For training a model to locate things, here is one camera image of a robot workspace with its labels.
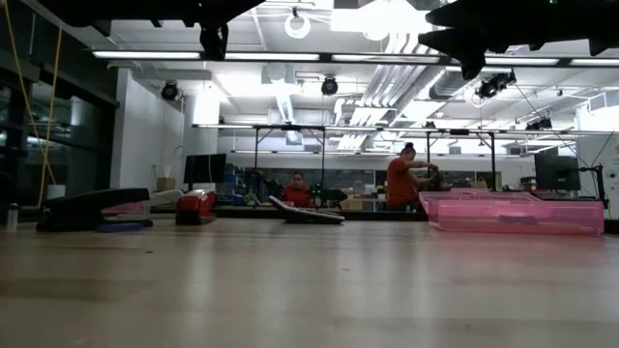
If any black computer monitor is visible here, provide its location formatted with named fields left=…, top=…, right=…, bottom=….
left=183, top=153, right=227, bottom=185
left=534, top=153, right=581, bottom=192

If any grey white stapler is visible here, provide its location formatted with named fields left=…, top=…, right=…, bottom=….
left=144, top=188, right=185, bottom=209

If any black ceiling camera cluster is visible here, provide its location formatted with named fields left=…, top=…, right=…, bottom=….
left=476, top=71, right=517, bottom=101

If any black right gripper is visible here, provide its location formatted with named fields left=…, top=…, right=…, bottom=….
left=418, top=0, right=547, bottom=81

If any pink translucent plastic case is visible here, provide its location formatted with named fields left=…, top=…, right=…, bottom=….
left=419, top=188, right=605, bottom=237

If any white ring light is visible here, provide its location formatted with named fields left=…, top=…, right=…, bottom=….
left=283, top=12, right=311, bottom=40

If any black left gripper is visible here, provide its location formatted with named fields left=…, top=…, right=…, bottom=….
left=144, top=0, right=266, bottom=62

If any red stapler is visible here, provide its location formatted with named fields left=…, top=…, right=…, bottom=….
left=174, top=188, right=218, bottom=226

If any small purple eraser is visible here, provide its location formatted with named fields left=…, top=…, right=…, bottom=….
left=95, top=222, right=145, bottom=234

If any long LED light bar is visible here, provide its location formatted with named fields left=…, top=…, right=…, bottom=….
left=91, top=49, right=619, bottom=68

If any black workstation frame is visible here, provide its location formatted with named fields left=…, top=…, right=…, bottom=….
left=251, top=124, right=327, bottom=194
left=425, top=128, right=497, bottom=178

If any grey desk calculator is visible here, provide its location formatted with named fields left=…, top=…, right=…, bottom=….
left=268, top=195, right=346, bottom=225

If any black stapler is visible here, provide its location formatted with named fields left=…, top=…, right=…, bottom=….
left=36, top=188, right=154, bottom=233

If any person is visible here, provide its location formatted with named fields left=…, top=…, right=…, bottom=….
left=385, top=141, right=442, bottom=213
left=280, top=171, right=315, bottom=209

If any yellow hanging cable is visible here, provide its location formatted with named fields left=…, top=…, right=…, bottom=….
left=2, top=0, right=64, bottom=207

